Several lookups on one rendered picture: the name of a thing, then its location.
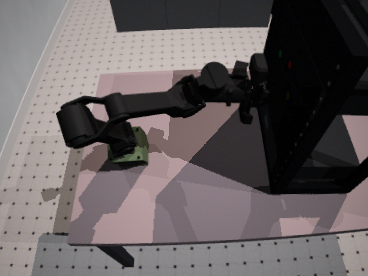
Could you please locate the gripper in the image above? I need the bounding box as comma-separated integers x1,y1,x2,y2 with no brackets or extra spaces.
222,53,287,124

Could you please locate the black server rack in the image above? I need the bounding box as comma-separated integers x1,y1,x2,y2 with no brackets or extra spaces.
257,0,368,195

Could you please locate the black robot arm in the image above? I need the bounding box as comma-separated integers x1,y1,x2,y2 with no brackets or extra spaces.
56,60,249,158

